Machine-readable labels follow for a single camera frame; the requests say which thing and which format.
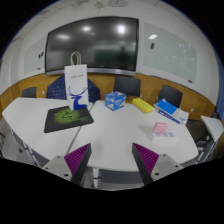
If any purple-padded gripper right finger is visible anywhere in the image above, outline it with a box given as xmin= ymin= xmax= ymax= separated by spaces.
xmin=132 ymin=143 xmax=182 ymax=185

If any white right table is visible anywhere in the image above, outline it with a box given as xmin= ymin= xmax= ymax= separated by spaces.
xmin=70 ymin=100 xmax=198 ymax=182

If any white paper bag blue deer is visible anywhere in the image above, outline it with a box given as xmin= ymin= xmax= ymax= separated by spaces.
xmin=64 ymin=51 xmax=89 ymax=110

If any blue patterned chair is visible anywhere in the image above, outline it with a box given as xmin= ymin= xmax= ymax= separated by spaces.
xmin=46 ymin=75 xmax=100 ymax=103

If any black green mouse pad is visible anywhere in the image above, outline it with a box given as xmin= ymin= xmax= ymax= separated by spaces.
xmin=44 ymin=106 xmax=94 ymax=133

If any large black wall screen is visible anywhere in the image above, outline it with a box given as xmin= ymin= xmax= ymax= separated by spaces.
xmin=45 ymin=16 xmax=139 ymax=76

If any blue book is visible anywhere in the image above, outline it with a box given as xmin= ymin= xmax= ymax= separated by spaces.
xmin=154 ymin=98 xmax=177 ymax=115

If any white blue flat box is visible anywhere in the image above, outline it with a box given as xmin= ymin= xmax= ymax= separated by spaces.
xmin=157 ymin=109 xmax=189 ymax=125

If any white far-right table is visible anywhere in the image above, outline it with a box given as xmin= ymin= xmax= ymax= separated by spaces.
xmin=196 ymin=116 xmax=224 ymax=163

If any right glass whiteboard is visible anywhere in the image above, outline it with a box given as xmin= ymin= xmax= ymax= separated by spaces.
xmin=143 ymin=23 xmax=197 ymax=83

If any white left table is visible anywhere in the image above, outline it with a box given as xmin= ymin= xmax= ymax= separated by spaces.
xmin=2 ymin=97 xmax=79 ymax=160

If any pink small box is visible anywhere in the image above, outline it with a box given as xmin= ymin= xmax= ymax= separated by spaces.
xmin=153 ymin=122 xmax=168 ymax=134

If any black left chair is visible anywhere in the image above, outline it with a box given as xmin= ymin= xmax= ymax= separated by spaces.
xmin=22 ymin=87 xmax=36 ymax=98

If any blue white tissue box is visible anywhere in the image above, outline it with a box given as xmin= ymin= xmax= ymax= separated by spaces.
xmin=105 ymin=91 xmax=126 ymax=111

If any black chair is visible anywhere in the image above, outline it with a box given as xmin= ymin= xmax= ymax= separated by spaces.
xmin=158 ymin=85 xmax=183 ymax=108
xmin=22 ymin=87 xmax=36 ymax=98
xmin=113 ymin=76 xmax=141 ymax=97

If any black middle chair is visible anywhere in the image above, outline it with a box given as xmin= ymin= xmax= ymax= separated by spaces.
xmin=113 ymin=76 xmax=141 ymax=97

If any black right chair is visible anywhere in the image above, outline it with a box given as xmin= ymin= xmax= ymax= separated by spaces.
xmin=158 ymin=85 xmax=183 ymax=108

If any yellow green box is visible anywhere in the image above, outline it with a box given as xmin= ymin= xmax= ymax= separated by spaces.
xmin=132 ymin=98 xmax=153 ymax=113

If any glass whiteboard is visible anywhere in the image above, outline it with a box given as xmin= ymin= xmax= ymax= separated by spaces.
xmin=24 ymin=37 xmax=47 ymax=74
xmin=143 ymin=23 xmax=197 ymax=83

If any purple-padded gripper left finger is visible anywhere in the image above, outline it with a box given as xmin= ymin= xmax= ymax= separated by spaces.
xmin=42 ymin=143 xmax=92 ymax=185

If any left glass whiteboard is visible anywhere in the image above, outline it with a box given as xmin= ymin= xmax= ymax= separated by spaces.
xmin=24 ymin=37 xmax=47 ymax=74

